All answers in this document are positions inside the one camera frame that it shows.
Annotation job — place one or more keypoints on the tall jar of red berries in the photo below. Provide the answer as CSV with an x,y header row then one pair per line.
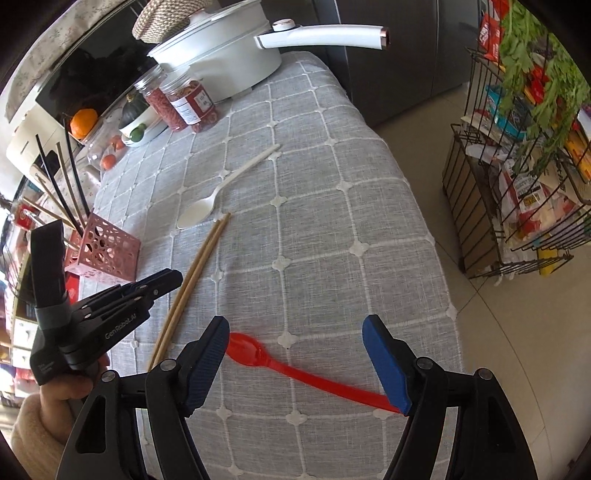
x,y
161,106

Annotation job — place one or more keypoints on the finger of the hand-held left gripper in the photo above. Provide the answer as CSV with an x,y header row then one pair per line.
x,y
147,286
48,267

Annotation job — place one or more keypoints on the white electric cooking pot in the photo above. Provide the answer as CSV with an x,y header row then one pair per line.
x,y
221,60

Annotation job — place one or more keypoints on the black microwave oven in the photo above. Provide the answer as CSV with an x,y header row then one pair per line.
x,y
87,78

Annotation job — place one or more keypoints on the bundle of wooden chopsticks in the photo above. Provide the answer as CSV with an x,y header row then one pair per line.
x,y
199,258
70,184

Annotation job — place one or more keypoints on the floral microwave cover cloth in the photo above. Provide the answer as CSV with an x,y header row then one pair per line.
x,y
41,50

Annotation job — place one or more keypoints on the red plastic spoon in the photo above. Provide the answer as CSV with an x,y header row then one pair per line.
x,y
249,350

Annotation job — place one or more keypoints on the person's left hand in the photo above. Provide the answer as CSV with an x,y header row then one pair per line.
x,y
64,392

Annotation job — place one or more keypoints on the white plastic spoon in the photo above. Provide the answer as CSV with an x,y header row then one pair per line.
x,y
198,214

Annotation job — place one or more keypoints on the dark green squash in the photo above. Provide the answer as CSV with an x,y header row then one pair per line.
x,y
134,110

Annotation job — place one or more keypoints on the orange fruit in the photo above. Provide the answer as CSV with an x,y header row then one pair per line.
x,y
84,123

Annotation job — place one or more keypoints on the white bowl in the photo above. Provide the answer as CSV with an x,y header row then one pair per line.
x,y
153,127

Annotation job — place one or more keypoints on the short jar with red label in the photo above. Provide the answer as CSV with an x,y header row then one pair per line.
x,y
194,104

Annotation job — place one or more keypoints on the cream air fryer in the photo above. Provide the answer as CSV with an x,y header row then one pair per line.
x,y
23,152

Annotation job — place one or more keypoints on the person's left forearm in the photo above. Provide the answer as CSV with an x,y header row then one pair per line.
x,y
32,429

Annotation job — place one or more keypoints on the green leafy vegetable bunch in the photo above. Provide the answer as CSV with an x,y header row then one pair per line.
x,y
554,92

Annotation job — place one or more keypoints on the small orange tomato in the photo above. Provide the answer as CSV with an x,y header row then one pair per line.
x,y
118,143
108,161

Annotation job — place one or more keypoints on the green lime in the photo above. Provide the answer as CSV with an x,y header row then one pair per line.
x,y
137,133

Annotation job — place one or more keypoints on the grey checked tablecloth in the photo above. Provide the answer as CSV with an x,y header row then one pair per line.
x,y
323,230

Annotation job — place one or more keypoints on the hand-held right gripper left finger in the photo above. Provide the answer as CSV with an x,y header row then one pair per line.
x,y
210,360

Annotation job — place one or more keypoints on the grey refrigerator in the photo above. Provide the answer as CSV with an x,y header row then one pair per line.
x,y
406,69

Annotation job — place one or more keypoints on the plain wooden chopstick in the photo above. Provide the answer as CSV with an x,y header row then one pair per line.
x,y
204,258

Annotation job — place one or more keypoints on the woven straw basket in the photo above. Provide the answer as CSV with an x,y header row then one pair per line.
x,y
157,25

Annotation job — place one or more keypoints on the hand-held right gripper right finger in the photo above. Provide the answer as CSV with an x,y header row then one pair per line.
x,y
385,364

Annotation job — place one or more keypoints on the clear glass jar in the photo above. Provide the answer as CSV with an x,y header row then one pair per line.
x,y
98,148

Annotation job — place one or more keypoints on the red printed plastic bag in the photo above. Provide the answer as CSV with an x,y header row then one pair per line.
x,y
489,27

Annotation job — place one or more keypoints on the pink perforated utensil holder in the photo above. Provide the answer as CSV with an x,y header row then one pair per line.
x,y
106,251

